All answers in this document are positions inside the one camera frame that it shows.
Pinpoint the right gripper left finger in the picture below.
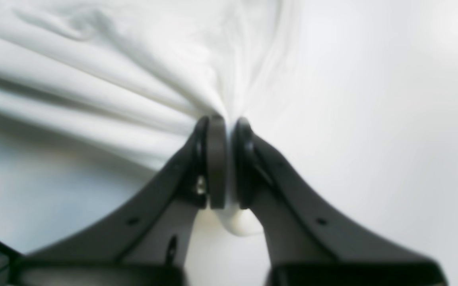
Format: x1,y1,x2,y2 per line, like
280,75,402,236
10,116,227,286

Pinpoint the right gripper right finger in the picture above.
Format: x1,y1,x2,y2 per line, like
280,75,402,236
234,118,448,286

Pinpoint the white printed T-shirt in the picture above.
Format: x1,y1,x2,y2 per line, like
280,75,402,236
0,0,301,240

